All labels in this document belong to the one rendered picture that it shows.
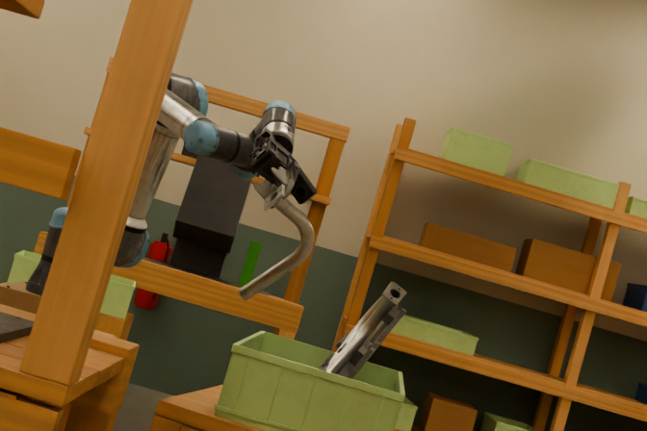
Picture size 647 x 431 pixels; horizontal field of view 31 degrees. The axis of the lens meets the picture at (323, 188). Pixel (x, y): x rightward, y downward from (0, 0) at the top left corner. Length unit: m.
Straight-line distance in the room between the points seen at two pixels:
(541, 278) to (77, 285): 5.92
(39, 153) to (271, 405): 0.98
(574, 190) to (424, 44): 1.48
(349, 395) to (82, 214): 0.93
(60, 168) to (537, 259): 5.97
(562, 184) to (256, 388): 5.22
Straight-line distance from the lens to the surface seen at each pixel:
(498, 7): 8.38
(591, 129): 8.43
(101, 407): 2.64
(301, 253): 2.50
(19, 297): 3.03
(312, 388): 2.73
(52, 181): 2.03
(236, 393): 2.76
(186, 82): 3.02
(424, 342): 7.59
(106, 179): 2.06
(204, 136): 2.61
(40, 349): 2.09
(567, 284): 7.81
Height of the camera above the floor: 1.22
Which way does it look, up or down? 3 degrees up
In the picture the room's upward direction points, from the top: 16 degrees clockwise
